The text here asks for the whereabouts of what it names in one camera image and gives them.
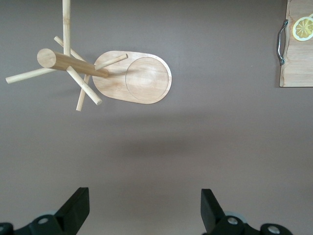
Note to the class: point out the wooden mug tree rack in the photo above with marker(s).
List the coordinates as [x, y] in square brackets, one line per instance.
[73, 64]

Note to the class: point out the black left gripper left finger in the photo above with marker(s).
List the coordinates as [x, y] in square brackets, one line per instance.
[71, 210]

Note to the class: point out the yellow lemon slice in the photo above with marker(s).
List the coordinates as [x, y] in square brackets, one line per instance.
[303, 28]

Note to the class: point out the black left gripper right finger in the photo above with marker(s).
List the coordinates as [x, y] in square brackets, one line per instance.
[211, 210]

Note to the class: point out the brown table cover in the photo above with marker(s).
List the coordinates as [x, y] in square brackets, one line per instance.
[195, 134]

